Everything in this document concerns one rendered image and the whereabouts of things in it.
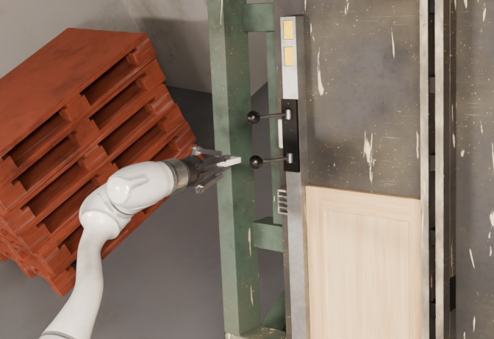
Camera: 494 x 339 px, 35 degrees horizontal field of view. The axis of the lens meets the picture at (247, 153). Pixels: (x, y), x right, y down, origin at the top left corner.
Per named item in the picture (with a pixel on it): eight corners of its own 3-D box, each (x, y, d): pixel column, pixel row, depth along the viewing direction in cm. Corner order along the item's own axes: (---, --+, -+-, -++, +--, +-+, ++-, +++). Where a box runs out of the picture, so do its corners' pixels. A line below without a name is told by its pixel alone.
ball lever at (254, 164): (291, 162, 217) (246, 168, 212) (290, 149, 217) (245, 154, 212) (297, 165, 214) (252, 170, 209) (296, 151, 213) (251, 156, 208)
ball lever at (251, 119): (290, 120, 215) (244, 124, 211) (289, 106, 215) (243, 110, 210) (295, 121, 212) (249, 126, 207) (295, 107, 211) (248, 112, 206)
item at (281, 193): (284, 211, 226) (278, 213, 223) (283, 187, 225) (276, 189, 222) (295, 212, 223) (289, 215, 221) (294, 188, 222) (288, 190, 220)
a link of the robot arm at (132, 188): (165, 151, 193) (134, 171, 201) (117, 161, 181) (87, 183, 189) (182, 190, 191) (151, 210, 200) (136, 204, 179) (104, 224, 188)
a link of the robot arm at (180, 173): (150, 195, 199) (166, 190, 204) (176, 198, 193) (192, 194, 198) (147, 159, 197) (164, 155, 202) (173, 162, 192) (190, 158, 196)
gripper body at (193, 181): (165, 156, 201) (190, 151, 208) (167, 189, 203) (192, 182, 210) (187, 159, 197) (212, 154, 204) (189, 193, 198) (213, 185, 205)
